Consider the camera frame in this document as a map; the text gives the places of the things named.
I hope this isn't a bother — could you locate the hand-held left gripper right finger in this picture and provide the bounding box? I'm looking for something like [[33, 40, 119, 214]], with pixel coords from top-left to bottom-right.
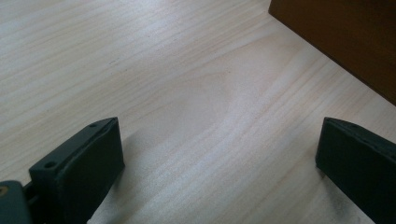
[[315, 117, 396, 224]]

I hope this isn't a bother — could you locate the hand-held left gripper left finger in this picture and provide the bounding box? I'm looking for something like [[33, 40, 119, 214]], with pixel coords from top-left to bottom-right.
[[23, 117, 126, 224]]

